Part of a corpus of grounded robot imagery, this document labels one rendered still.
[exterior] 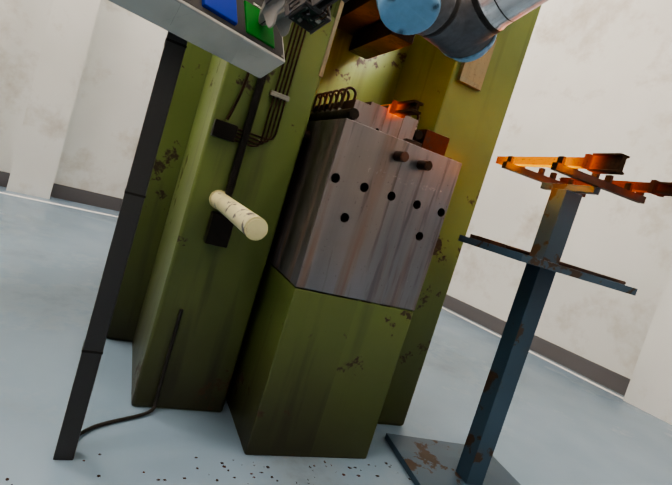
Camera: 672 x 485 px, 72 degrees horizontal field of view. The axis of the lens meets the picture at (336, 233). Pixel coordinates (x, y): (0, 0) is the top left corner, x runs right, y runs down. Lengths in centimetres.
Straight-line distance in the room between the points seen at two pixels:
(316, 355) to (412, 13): 88
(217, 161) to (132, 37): 352
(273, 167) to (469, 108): 69
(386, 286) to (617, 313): 279
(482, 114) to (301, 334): 94
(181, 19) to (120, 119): 377
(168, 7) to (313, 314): 77
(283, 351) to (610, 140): 346
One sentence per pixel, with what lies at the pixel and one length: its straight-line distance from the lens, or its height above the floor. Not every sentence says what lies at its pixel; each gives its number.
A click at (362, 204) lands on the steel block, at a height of 72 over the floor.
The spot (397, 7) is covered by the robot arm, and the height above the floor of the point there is 101.
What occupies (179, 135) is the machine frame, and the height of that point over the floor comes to 76.
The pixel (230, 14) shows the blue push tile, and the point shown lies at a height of 99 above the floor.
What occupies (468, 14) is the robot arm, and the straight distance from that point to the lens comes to 84.
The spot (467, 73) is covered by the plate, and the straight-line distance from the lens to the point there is 162.
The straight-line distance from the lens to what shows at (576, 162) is 133.
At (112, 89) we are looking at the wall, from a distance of 469.
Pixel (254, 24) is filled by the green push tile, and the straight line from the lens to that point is 103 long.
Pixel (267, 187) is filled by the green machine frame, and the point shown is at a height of 69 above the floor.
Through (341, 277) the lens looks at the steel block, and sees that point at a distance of 124.
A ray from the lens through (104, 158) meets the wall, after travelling 470.
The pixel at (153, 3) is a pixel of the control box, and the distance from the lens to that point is 93.
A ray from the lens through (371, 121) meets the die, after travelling 129.
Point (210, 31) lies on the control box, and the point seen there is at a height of 95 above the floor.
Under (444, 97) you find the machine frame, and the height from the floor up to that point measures 112.
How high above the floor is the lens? 72
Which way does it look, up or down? 4 degrees down
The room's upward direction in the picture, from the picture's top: 17 degrees clockwise
